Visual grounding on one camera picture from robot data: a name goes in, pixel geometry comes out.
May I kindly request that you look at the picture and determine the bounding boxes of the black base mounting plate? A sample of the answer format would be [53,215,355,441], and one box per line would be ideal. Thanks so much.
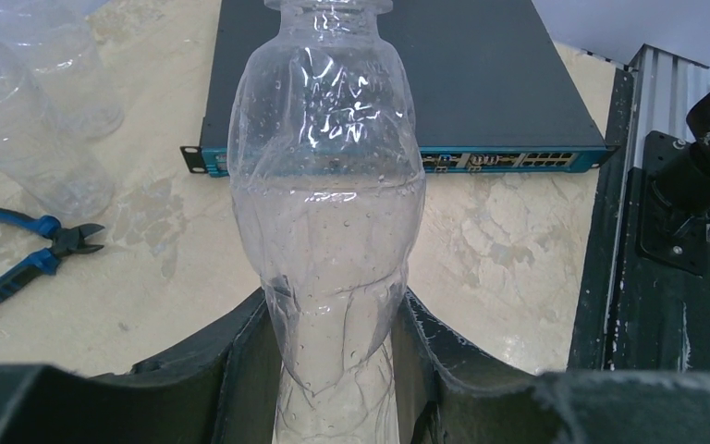
[566,67,710,372]

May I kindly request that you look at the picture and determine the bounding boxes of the blue handled pliers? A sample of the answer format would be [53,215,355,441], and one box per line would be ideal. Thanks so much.
[0,208,105,304]

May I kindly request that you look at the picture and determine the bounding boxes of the clear plastic bottle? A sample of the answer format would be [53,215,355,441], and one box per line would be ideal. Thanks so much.
[0,1,125,139]

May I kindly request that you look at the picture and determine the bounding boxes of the dark network switch box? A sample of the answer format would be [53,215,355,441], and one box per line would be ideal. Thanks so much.
[181,1,609,178]

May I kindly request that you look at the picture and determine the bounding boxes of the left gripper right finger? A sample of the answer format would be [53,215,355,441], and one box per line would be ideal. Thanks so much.
[391,292,710,443]

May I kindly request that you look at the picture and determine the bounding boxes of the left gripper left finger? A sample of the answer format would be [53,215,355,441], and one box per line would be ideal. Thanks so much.
[0,290,281,443]

